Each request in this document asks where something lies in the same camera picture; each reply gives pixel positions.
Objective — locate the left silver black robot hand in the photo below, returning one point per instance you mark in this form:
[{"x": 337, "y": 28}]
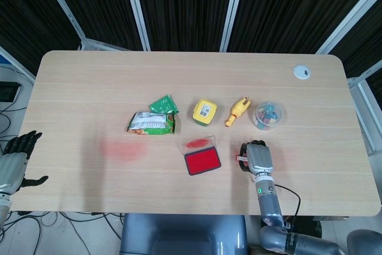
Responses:
[{"x": 10, "y": 165}]

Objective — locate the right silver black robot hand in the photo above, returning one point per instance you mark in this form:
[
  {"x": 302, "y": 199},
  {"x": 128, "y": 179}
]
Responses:
[{"x": 260, "y": 156}]

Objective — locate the white stamp with red base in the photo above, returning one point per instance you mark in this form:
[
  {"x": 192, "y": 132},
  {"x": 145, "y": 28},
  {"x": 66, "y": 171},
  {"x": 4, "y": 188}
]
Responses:
[{"x": 240, "y": 158}]

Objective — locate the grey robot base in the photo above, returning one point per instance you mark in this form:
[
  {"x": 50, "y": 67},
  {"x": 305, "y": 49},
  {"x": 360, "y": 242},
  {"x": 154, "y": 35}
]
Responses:
[{"x": 179, "y": 234}]

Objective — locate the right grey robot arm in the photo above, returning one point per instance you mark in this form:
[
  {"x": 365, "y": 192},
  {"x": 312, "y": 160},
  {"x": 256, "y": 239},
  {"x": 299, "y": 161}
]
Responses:
[{"x": 270, "y": 207}]

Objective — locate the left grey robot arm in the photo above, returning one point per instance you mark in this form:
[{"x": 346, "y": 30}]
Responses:
[{"x": 3, "y": 207}]

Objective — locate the red ink pad clear lid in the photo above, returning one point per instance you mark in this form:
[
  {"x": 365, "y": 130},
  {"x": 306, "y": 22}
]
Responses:
[{"x": 201, "y": 161}]

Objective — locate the clear jar of binder clips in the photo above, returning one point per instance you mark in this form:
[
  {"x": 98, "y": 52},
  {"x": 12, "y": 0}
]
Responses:
[{"x": 268, "y": 116}]

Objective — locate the yellow rubber chicken toy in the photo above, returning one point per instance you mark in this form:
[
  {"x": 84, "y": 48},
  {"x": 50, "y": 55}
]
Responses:
[{"x": 237, "y": 110}]

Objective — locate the green box yellow lid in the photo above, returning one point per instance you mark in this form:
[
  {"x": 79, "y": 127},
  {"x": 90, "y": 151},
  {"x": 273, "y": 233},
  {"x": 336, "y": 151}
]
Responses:
[{"x": 204, "y": 111}]

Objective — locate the black device on floor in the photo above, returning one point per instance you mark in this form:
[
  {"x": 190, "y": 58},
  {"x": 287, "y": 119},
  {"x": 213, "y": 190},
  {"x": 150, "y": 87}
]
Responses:
[{"x": 9, "y": 92}]

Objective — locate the green tea packet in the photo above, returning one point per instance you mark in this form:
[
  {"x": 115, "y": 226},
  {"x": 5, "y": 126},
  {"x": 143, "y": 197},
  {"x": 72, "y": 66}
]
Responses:
[{"x": 164, "y": 104}]

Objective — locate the green silver snack bag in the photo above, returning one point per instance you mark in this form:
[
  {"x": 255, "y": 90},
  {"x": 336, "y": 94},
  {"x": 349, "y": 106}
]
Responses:
[{"x": 149, "y": 123}]

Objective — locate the white partition post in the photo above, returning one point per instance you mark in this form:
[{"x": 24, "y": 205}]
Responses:
[
  {"x": 137, "y": 10},
  {"x": 64, "y": 7},
  {"x": 349, "y": 19},
  {"x": 232, "y": 10}
]

